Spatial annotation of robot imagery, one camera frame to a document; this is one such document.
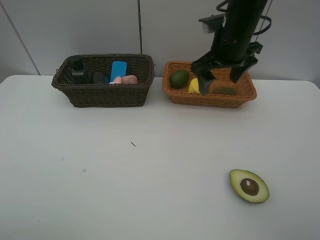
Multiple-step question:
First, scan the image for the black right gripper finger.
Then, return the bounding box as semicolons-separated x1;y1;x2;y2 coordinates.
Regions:
197;70;215;96
231;65;250;83

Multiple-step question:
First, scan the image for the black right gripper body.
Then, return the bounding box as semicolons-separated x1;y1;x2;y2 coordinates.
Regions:
191;32;263;73

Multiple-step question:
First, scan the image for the yellow lemon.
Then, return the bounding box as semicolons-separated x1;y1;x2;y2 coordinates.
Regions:
188;78;200;94

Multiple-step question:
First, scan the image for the brown kiwi fruit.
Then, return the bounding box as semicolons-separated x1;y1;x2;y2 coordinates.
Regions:
212;86;237;96

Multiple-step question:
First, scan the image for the green lime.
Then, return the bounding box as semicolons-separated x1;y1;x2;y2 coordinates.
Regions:
169;70;190;89

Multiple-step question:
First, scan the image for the pink bottle white cap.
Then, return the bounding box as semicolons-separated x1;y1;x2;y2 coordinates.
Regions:
110;75;138;85

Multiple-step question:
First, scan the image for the black and blue eraser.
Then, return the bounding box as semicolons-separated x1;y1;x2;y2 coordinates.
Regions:
104;61;127;84

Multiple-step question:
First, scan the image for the grey translucent plastic cup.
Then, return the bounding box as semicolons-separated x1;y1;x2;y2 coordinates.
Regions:
92;71;108;85

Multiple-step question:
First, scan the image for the halved avocado with pit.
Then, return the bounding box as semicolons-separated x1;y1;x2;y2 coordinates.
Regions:
229;169;270;204

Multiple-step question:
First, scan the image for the dark green pump bottle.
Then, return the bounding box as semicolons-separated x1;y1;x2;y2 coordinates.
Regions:
69;55;88;85

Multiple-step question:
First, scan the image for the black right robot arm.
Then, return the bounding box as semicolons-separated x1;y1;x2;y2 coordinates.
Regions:
191;0;272;95

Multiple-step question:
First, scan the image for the orange wicker basket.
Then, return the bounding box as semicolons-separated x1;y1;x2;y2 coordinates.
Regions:
162;61;257;108

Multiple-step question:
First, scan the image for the dark brown wicker basket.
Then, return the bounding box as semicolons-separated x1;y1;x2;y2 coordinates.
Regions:
51;53;155;108

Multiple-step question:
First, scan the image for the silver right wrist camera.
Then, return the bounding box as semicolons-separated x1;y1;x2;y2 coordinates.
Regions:
198;13;225;34

